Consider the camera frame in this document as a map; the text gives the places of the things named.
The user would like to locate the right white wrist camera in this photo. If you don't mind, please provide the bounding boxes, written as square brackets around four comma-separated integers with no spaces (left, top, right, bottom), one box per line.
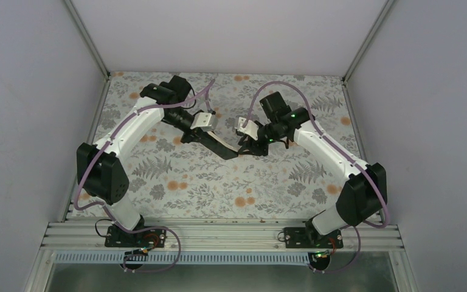
[234,117,259,141]

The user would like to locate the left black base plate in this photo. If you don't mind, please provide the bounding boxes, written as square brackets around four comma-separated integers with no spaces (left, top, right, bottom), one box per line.
[104,225,167,249]

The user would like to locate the phone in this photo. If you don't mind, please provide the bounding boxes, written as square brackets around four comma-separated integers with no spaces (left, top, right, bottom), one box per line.
[204,132,238,160]

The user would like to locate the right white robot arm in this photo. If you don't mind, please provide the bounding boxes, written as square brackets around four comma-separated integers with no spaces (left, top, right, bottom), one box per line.
[234,92,387,248]

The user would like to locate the slotted grey cable duct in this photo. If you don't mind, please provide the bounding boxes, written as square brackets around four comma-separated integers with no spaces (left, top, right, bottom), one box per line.
[54,251,310,266]

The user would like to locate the floral table mat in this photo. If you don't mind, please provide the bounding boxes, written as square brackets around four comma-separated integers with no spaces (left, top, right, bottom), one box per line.
[71,71,379,220]

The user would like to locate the aluminium rail frame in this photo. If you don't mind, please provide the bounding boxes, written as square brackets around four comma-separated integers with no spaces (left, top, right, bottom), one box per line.
[41,218,404,252]

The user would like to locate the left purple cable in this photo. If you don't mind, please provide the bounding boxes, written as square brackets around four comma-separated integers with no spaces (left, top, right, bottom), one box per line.
[73,78,216,273]

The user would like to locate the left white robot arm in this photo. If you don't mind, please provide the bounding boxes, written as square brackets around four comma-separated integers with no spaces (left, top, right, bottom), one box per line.
[73,75,214,246]

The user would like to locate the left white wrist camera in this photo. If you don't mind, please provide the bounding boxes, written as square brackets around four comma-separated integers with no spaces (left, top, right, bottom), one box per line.
[190,112,218,132]

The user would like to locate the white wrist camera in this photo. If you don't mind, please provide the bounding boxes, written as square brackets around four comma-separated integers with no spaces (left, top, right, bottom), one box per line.
[234,117,259,141]
[190,112,218,132]

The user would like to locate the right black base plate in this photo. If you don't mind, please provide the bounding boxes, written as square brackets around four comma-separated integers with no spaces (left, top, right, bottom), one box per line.
[279,227,344,249]

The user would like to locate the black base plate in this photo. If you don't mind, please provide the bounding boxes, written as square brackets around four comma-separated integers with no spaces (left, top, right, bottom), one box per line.
[279,227,344,249]
[104,225,167,249]

